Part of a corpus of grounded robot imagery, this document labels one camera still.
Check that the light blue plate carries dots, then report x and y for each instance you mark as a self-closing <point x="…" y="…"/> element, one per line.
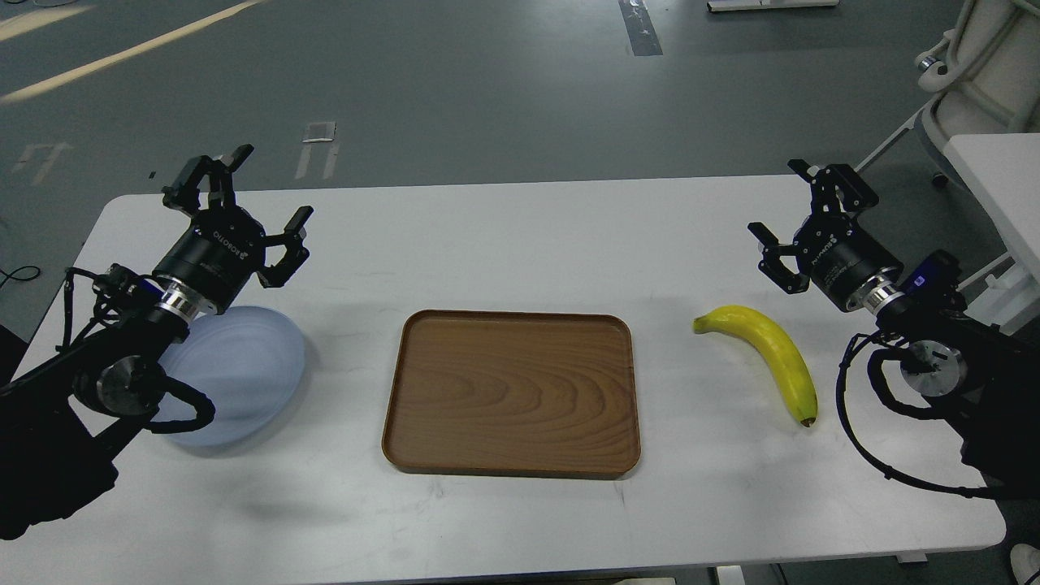
<point x="248" y="361"/>

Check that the white side table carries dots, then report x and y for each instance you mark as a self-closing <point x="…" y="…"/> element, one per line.
<point x="1002" y="172"/>

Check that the yellow banana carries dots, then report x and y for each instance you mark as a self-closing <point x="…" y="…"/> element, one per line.
<point x="784" y="360"/>

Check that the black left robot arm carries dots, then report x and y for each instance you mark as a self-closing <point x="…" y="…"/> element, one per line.
<point x="64" y="422"/>

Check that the white office chair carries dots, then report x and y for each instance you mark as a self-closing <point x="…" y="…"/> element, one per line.
<point x="983" y="78"/>

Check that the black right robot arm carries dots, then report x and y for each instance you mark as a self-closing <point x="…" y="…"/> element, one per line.
<point x="931" y="361"/>

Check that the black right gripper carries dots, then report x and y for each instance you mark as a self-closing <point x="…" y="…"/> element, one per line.
<point x="831" y="248"/>

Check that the brown wooden tray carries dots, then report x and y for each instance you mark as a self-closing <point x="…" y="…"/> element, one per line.
<point x="514" y="393"/>

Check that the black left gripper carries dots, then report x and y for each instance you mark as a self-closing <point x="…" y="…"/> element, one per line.
<point x="221" y="249"/>

